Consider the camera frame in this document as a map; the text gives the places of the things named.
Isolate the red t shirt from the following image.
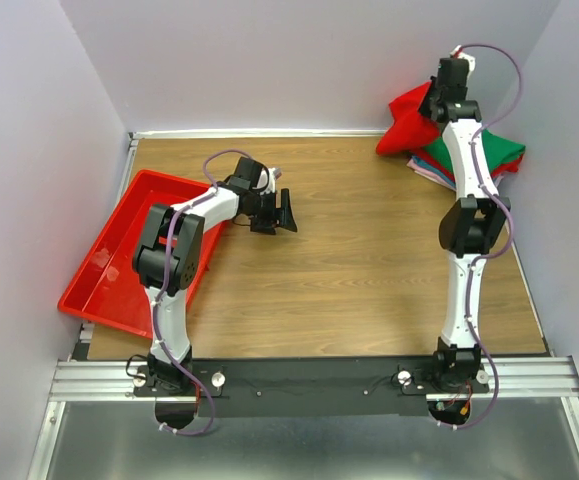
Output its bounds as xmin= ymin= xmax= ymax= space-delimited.
xmin=411 ymin=148 xmax=523 ymax=186
xmin=375 ymin=81 xmax=440 ymax=156

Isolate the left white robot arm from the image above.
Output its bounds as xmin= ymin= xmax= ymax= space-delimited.
xmin=132 ymin=154 xmax=298 ymax=395

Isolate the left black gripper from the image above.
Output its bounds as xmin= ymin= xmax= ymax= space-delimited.
xmin=245 ymin=189 xmax=298 ymax=236

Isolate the aluminium frame rail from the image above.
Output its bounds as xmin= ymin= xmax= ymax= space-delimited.
xmin=28 ymin=326 xmax=579 ymax=479

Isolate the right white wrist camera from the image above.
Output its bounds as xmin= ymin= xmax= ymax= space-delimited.
xmin=450 ymin=45 xmax=476 ymax=77

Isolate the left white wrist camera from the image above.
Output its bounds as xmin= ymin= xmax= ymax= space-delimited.
xmin=258 ymin=167 xmax=282 ymax=194

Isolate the pink folded t shirt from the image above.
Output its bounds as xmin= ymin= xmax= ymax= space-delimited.
xmin=407 ymin=155 xmax=456 ymax=191

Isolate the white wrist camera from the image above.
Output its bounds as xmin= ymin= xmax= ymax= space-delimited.
xmin=258 ymin=167 xmax=282 ymax=194
xmin=450 ymin=45 xmax=476 ymax=77

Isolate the red folded t shirt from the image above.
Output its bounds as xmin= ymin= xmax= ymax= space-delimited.
xmin=411 ymin=148 xmax=523 ymax=186

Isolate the green folded t shirt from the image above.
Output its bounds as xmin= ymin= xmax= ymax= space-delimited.
xmin=422 ymin=130 xmax=526 ymax=168

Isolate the blue folded t shirt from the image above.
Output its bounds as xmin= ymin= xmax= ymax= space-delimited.
xmin=412 ymin=156 xmax=456 ymax=189

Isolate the red plastic tray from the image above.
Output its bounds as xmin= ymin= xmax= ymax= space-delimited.
xmin=57 ymin=170 xmax=209 ymax=339

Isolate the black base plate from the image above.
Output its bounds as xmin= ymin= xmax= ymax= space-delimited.
xmin=125 ymin=355 xmax=490 ymax=431

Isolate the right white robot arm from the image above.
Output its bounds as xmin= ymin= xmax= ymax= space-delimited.
xmin=419 ymin=53 xmax=510 ymax=392

